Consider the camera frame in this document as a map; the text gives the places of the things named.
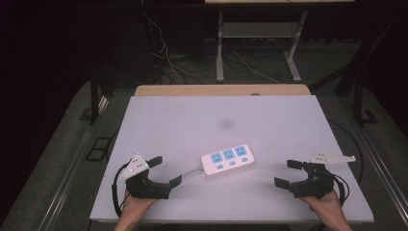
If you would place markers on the grey metal desk frame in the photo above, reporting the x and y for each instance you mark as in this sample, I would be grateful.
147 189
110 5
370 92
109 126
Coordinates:
220 48

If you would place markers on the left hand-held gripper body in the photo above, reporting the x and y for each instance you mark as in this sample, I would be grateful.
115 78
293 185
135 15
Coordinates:
146 189

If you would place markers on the black upright stand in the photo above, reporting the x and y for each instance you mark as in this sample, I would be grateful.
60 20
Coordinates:
358 102
94 96

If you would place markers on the person's right hand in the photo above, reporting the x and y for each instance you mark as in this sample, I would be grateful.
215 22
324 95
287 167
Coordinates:
327 208

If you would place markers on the wooden table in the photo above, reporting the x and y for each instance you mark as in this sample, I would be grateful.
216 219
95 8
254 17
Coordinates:
221 90

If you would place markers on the white power strip blue sockets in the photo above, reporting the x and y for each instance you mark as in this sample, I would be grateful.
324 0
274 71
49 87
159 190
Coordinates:
228 160

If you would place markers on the black slanted stand bar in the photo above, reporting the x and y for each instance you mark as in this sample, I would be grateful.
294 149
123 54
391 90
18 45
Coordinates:
359 61

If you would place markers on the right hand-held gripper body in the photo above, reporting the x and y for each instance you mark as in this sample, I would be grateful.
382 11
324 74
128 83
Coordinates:
316 184

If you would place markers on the metal floor rail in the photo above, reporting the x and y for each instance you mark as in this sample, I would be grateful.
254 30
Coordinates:
381 166
69 179

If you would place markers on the black rectangular floor frame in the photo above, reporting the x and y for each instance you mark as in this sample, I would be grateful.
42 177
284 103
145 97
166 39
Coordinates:
98 149

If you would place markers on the person's left hand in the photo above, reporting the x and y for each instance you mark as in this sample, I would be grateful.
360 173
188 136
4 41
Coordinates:
134 208

